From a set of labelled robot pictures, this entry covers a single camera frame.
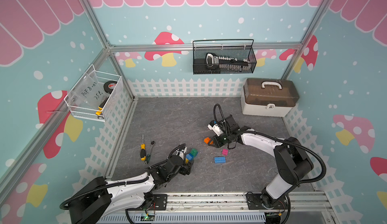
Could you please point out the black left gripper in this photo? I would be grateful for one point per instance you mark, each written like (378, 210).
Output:
(186, 168)

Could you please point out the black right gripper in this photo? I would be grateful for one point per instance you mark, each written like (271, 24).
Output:
(216, 144)

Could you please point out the light blue lego brick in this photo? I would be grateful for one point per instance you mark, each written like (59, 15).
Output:
(219, 160)
(189, 157)

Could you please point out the green lego brick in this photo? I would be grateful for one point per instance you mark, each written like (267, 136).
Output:
(193, 152)

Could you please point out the orange lego brick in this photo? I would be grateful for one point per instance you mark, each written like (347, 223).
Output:
(208, 141)

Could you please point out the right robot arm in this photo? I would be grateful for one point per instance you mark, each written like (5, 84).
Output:
(295, 163)

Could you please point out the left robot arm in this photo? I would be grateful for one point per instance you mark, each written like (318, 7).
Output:
(101, 197)

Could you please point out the ratchet wrench on table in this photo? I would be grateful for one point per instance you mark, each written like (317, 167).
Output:
(148, 157)

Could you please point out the screwdriver on table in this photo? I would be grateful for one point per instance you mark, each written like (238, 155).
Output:
(143, 150)

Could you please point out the white storage box brown lid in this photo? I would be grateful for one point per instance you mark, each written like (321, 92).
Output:
(268, 97)

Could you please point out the socket set tool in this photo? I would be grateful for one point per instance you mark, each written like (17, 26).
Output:
(227, 64)

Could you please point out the black tape roll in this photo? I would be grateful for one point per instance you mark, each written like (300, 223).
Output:
(109, 86)

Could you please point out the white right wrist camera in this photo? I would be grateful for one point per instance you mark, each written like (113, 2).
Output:
(215, 128)

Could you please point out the black wire wall basket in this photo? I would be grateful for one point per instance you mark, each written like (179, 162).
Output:
(233, 56)

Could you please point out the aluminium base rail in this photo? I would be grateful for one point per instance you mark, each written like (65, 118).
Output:
(229, 208)

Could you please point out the white wire wall basket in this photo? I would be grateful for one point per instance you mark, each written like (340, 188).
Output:
(88, 99)

